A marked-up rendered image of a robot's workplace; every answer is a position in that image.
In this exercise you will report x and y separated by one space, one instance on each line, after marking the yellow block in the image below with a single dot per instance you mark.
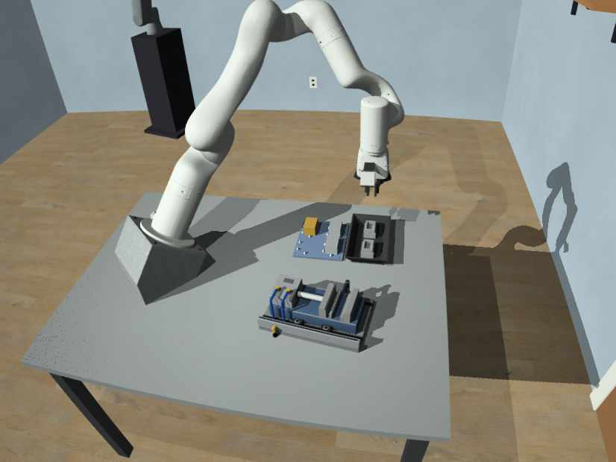
310 226

